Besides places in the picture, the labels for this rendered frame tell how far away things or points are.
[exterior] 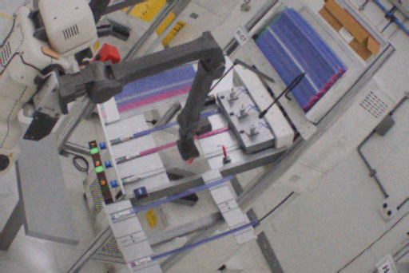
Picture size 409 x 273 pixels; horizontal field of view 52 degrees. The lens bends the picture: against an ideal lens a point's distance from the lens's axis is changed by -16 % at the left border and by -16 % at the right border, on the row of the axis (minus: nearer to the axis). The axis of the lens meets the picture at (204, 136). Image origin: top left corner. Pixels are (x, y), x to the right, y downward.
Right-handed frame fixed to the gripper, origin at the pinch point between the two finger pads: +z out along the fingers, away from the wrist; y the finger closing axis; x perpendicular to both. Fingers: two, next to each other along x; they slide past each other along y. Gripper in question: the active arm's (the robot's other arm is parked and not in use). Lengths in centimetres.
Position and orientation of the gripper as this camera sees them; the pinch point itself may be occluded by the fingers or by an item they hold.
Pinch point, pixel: (189, 161)
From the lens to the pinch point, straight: 201.5
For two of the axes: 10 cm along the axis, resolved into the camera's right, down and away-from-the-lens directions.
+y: -3.6, -7.0, 6.2
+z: 0.5, 6.5, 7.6
